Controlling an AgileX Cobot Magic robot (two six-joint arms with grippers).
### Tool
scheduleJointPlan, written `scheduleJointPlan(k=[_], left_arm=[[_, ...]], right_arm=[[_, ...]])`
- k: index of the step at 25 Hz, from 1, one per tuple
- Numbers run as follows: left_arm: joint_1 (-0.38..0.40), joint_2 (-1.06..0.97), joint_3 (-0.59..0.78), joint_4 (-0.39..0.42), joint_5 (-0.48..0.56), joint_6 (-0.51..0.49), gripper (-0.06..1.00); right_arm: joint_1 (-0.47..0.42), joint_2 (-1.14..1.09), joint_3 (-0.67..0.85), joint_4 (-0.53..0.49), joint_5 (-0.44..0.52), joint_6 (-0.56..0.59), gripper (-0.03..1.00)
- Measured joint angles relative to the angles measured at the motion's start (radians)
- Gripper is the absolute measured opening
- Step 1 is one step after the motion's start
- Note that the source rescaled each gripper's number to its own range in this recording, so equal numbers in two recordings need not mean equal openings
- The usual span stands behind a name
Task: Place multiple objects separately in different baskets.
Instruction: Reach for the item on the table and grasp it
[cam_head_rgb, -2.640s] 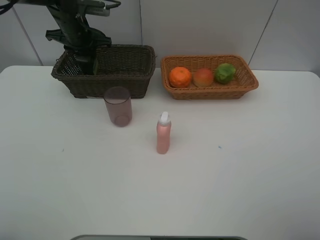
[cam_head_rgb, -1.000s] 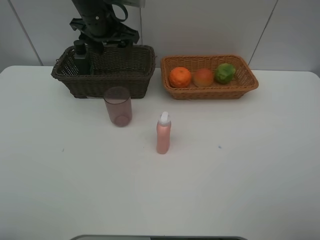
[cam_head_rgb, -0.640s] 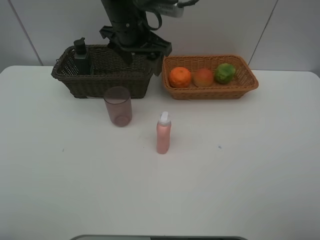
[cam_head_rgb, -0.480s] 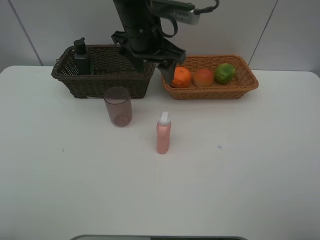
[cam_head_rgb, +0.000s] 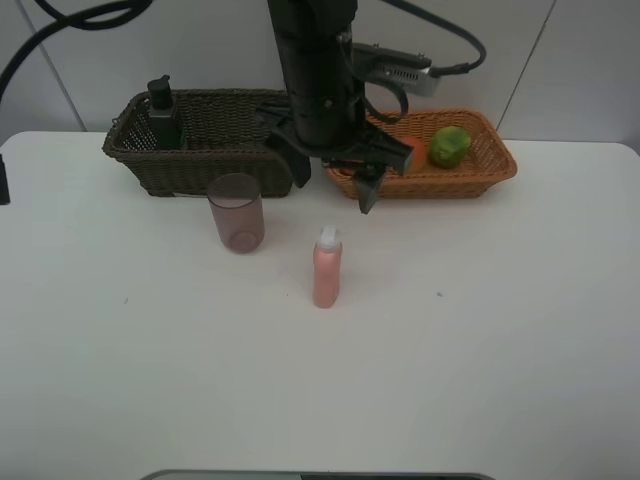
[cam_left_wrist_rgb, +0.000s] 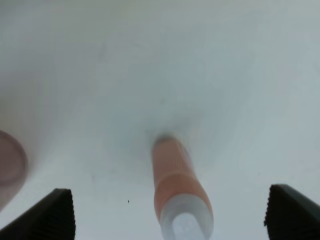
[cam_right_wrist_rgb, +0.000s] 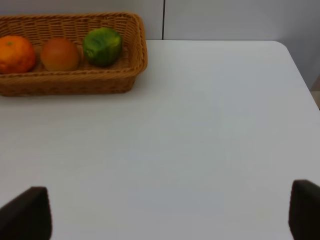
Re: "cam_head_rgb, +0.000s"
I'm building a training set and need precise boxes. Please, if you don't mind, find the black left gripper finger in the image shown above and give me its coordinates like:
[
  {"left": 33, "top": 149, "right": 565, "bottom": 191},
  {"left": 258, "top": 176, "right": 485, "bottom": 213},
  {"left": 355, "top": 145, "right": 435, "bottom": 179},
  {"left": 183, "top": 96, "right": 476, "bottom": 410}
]
[
  {"left": 279, "top": 144, "right": 311, "bottom": 188},
  {"left": 352, "top": 167, "right": 386, "bottom": 214}
]

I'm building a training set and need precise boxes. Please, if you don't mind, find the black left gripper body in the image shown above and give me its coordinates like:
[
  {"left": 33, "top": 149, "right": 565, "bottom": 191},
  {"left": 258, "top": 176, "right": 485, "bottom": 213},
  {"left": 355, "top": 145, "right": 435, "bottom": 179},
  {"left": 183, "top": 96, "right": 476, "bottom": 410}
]
[{"left": 254, "top": 64, "right": 416, "bottom": 176}]

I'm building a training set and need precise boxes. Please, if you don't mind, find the red yellow apple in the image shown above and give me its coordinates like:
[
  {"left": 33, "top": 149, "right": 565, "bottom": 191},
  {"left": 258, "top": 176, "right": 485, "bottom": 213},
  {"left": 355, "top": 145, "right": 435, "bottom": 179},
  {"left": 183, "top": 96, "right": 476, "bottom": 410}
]
[{"left": 400, "top": 136, "right": 427, "bottom": 175}]

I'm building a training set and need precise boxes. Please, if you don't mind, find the translucent pink plastic cup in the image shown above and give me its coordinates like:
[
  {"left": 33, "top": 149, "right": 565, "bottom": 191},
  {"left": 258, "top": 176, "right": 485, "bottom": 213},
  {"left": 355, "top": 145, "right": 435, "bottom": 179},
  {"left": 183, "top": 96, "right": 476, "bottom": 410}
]
[{"left": 207, "top": 173, "right": 265, "bottom": 254}]

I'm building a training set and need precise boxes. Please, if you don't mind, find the pink spray bottle white cap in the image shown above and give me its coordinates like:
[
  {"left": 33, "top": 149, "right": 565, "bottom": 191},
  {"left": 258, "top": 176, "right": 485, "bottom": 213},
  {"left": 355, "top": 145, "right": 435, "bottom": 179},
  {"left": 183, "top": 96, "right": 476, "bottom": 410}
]
[{"left": 313, "top": 225, "right": 343, "bottom": 308}]

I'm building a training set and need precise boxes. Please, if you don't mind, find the green lime fruit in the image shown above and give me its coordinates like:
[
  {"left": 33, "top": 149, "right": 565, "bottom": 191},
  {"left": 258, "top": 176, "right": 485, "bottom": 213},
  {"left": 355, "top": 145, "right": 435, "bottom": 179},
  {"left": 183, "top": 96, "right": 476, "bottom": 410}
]
[{"left": 428, "top": 126, "right": 472, "bottom": 169}]

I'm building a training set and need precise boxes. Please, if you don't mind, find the dark green pump bottle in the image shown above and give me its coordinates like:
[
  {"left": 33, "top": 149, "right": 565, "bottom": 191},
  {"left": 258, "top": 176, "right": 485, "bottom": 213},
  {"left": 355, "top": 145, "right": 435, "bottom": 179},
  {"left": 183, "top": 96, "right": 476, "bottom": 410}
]
[{"left": 147, "top": 75, "right": 187, "bottom": 150}]

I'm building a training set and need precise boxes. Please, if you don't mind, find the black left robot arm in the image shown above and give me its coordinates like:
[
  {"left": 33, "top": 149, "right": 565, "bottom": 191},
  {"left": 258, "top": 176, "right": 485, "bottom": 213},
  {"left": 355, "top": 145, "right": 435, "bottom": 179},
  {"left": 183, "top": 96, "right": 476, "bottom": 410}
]
[{"left": 257, "top": 1, "right": 413, "bottom": 213}]

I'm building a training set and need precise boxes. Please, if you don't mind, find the dark brown wicker basket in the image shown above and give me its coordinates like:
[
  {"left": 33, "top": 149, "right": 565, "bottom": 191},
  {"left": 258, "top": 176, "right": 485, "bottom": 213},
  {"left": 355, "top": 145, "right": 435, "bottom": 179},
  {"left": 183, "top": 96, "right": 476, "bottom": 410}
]
[{"left": 103, "top": 89, "right": 293, "bottom": 198}]

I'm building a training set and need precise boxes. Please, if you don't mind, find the orange wicker basket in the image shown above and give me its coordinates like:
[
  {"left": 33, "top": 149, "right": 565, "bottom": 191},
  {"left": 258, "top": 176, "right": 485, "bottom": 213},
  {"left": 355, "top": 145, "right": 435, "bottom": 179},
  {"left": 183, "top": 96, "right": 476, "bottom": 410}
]
[{"left": 320, "top": 109, "right": 518, "bottom": 201}]

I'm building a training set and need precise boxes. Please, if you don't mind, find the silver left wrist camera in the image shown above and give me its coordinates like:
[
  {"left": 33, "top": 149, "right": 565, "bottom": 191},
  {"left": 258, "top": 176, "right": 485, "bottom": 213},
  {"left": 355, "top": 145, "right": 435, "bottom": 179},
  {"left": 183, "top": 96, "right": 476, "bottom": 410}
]
[{"left": 352, "top": 43, "right": 440, "bottom": 97}]

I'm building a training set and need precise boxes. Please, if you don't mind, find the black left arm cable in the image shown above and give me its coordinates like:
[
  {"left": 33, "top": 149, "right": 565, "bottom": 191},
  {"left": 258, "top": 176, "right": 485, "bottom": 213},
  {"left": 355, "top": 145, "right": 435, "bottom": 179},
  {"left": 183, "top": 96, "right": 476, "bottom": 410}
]
[{"left": 0, "top": 0, "right": 489, "bottom": 101}]

